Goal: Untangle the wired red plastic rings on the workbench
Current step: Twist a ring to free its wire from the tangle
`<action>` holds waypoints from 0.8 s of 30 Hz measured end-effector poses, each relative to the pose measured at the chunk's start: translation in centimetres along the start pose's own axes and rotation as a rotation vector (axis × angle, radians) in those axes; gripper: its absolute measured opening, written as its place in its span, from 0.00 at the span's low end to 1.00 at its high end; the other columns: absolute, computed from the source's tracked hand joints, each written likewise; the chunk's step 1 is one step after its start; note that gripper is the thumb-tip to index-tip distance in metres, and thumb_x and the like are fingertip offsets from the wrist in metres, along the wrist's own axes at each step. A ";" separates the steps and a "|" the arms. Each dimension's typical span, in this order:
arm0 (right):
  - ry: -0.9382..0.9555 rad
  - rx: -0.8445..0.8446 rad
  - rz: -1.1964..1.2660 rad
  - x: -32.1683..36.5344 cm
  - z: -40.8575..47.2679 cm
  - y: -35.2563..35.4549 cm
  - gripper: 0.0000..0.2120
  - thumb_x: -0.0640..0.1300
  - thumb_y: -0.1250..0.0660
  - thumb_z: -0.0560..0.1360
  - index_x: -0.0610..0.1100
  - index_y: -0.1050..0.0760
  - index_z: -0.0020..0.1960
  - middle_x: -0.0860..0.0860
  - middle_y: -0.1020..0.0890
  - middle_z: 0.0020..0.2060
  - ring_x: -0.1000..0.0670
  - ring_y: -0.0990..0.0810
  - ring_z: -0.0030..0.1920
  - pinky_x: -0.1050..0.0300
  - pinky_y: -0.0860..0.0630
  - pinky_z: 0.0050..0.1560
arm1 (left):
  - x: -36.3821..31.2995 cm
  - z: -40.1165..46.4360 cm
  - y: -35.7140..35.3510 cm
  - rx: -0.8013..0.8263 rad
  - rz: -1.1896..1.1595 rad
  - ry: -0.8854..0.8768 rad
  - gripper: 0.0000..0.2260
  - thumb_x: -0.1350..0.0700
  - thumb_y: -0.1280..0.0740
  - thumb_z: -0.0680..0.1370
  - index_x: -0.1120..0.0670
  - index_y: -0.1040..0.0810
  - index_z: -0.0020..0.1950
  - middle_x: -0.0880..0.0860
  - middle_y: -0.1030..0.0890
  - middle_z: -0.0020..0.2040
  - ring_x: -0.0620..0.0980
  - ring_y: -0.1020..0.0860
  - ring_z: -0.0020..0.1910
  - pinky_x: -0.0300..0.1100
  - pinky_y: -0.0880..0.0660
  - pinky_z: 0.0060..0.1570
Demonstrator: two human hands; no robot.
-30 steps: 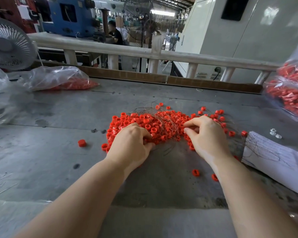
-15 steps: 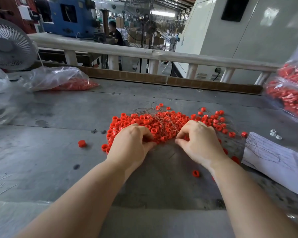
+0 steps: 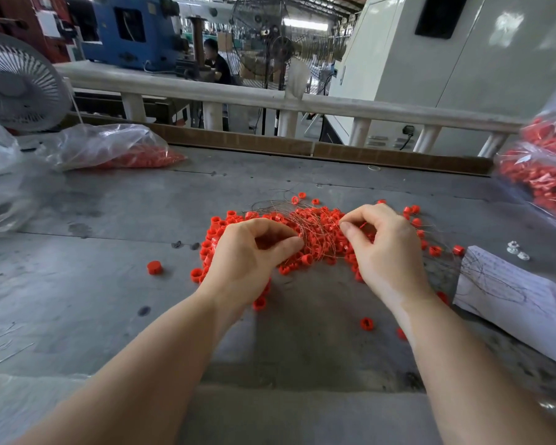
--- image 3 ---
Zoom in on person's left forearm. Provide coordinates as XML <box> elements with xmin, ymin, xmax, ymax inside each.
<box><xmin>14</xmin><ymin>296</ymin><xmax>246</xmax><ymax>445</ymax></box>

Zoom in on clear bag with red pieces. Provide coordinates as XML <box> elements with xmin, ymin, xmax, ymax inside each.
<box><xmin>35</xmin><ymin>123</ymin><xmax>187</xmax><ymax>171</ymax></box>

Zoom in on white paper sheet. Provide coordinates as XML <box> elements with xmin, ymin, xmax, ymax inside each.
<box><xmin>453</xmin><ymin>245</ymin><xmax>556</xmax><ymax>371</ymax></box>

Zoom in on person's left hand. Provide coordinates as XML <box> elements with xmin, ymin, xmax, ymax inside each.
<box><xmin>196</xmin><ymin>218</ymin><xmax>305</xmax><ymax>321</ymax></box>

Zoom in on black pedestal fan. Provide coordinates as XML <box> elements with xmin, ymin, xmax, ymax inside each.
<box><xmin>264</xmin><ymin>36</ymin><xmax>298</xmax><ymax>137</ymax></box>

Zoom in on brown wooden board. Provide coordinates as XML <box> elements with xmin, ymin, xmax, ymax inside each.
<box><xmin>60</xmin><ymin>112</ymin><xmax>494</xmax><ymax>176</ymax></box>

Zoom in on blue industrial machine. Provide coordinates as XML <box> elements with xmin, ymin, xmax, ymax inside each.
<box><xmin>78</xmin><ymin>0</ymin><xmax>182</xmax><ymax>72</ymax></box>

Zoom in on white metal railing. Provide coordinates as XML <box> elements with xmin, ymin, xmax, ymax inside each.
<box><xmin>56</xmin><ymin>61</ymin><xmax>529</xmax><ymax>158</ymax></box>

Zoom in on person's right forearm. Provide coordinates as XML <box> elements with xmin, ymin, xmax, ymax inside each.
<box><xmin>389</xmin><ymin>294</ymin><xmax>556</xmax><ymax>445</ymax></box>

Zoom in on bundle of thin metal wires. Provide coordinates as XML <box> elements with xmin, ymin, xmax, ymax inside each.
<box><xmin>250</xmin><ymin>201</ymin><xmax>372</xmax><ymax>271</ymax></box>

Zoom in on large grey machine cabinet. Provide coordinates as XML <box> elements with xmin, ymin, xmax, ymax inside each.
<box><xmin>326</xmin><ymin>0</ymin><xmax>556</xmax><ymax>156</ymax></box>

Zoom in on person's right hand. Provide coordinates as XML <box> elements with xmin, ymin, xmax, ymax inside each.
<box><xmin>339</xmin><ymin>203</ymin><xmax>437</xmax><ymax>313</ymax></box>

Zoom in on large clear bag red pieces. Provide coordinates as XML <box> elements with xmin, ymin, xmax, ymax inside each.
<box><xmin>494</xmin><ymin>74</ymin><xmax>556</xmax><ymax>223</ymax></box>

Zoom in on white desk fan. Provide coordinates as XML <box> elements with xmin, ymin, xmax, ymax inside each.
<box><xmin>0</xmin><ymin>29</ymin><xmax>74</xmax><ymax>135</ymax></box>

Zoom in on red industrial machine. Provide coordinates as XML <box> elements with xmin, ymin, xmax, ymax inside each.
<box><xmin>0</xmin><ymin>0</ymin><xmax>74</xmax><ymax>63</ymax></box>

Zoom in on pile of red plastic rings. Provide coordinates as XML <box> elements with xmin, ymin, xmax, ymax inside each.
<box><xmin>190</xmin><ymin>192</ymin><xmax>467</xmax><ymax>341</ymax></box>

